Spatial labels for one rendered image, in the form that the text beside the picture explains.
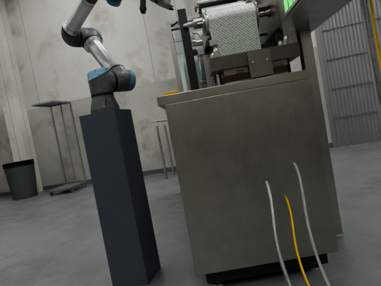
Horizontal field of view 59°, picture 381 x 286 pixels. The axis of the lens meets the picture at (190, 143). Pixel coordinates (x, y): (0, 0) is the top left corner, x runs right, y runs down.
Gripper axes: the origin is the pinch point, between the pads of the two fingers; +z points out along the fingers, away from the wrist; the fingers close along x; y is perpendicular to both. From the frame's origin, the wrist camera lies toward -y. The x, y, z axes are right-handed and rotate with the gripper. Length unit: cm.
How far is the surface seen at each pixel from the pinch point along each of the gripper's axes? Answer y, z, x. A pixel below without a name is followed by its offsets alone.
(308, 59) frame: 15, 76, 9
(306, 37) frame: 25, 69, 9
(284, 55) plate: 1, 59, -24
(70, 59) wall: -55, -219, 459
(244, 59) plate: -9, 44, -24
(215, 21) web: 4.4, 23.5, -4.2
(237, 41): 1.3, 37.6, -4.2
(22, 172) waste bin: -267, -179, 410
